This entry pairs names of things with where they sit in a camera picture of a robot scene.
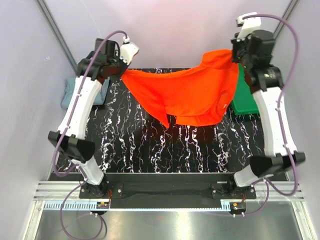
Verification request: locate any orange t shirt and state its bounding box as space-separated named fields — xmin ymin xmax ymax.
xmin=121 ymin=49 xmax=244 ymax=128

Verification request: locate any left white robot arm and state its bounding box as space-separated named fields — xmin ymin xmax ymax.
xmin=48 ymin=36 xmax=132 ymax=198

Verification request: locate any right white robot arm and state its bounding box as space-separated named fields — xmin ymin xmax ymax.
xmin=227 ymin=29 xmax=306 ymax=199

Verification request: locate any folded grey-blue t shirt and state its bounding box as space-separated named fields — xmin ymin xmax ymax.
xmin=60 ymin=77 xmax=110 ymax=110

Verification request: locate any green plastic tray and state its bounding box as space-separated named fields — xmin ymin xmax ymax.
xmin=231 ymin=63 xmax=259 ymax=116

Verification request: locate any black marbled table mat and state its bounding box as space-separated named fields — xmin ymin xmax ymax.
xmin=85 ymin=79 xmax=264 ymax=173

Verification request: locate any left orange connector block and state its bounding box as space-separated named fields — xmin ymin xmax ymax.
xmin=96 ymin=201 xmax=110 ymax=209

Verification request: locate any orange connector block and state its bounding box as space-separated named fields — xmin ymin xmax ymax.
xmin=230 ymin=202 xmax=247 ymax=212
xmin=96 ymin=201 xmax=110 ymax=209

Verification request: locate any right orange connector block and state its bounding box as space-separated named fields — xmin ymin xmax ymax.
xmin=230 ymin=202 xmax=247 ymax=212

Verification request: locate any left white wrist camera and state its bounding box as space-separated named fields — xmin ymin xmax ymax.
xmin=119 ymin=36 xmax=140 ymax=66

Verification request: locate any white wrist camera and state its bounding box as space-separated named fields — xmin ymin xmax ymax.
xmin=235 ymin=12 xmax=262 ymax=42
xmin=119 ymin=36 xmax=140 ymax=66

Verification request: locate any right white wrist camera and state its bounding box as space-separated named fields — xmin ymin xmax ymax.
xmin=235 ymin=12 xmax=262 ymax=42

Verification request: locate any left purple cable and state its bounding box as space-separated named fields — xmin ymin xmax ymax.
xmin=51 ymin=30 xmax=130 ymax=240

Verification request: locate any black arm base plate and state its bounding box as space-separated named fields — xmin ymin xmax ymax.
xmin=79 ymin=173 xmax=256 ymax=211

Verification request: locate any aluminium frame rail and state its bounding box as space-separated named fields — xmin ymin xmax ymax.
xmin=33 ymin=181 xmax=304 ymax=202

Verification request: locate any white slotted cable duct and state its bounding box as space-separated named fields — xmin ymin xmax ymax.
xmin=44 ymin=201 xmax=109 ymax=211

